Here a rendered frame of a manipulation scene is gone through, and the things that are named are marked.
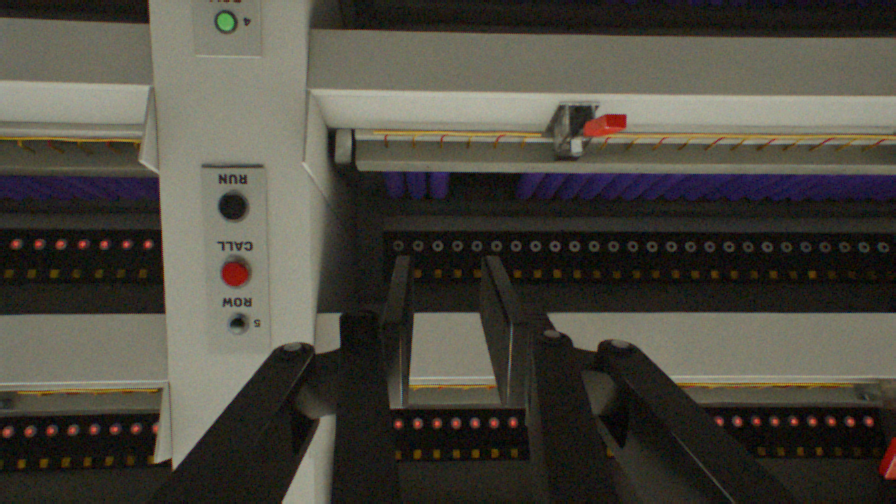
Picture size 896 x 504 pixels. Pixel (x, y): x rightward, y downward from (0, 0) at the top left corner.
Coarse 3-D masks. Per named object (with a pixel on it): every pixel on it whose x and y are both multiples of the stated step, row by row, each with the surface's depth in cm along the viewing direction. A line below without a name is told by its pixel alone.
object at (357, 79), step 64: (320, 64) 30; (384, 64) 30; (448, 64) 31; (512, 64) 31; (576, 64) 31; (640, 64) 31; (704, 64) 31; (768, 64) 31; (832, 64) 32; (320, 128) 32; (384, 128) 35; (448, 128) 35; (512, 128) 35; (640, 128) 35; (704, 128) 35; (768, 128) 35; (832, 128) 35
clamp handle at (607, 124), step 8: (592, 120) 27; (600, 120) 26; (608, 120) 25; (616, 120) 25; (624, 120) 25; (584, 128) 28; (592, 128) 27; (600, 128) 26; (608, 128) 25; (616, 128) 25; (624, 128) 25; (576, 136) 31; (584, 136) 30; (600, 136) 29; (576, 144) 32; (576, 152) 32
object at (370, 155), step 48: (384, 144) 35; (432, 144) 35; (480, 144) 35; (528, 144) 36; (624, 144) 36; (672, 144) 36; (720, 144) 36; (768, 144) 35; (816, 144) 37; (864, 144) 37
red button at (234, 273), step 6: (228, 264) 30; (234, 264) 30; (240, 264) 30; (222, 270) 30; (228, 270) 30; (234, 270) 30; (240, 270) 30; (246, 270) 30; (222, 276) 30; (228, 276) 30; (234, 276) 30; (240, 276) 30; (246, 276) 30; (228, 282) 30; (234, 282) 30; (240, 282) 30
